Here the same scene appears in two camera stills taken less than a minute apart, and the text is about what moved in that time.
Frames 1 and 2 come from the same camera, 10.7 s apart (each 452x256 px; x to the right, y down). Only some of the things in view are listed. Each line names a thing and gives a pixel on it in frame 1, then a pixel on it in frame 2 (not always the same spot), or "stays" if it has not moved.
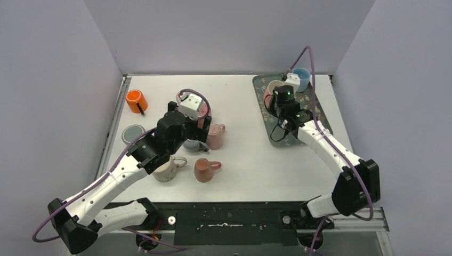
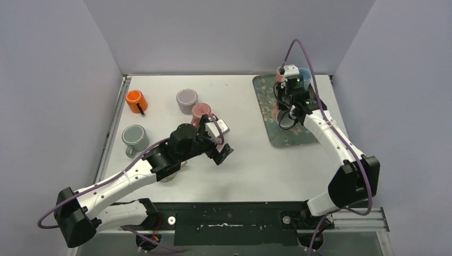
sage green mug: (131, 133) stays
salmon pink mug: (268, 93) to (279, 78)
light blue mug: (305, 74) stays
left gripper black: (195, 125) to (213, 142)
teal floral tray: (279, 135) stays
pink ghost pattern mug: (202, 112) stays
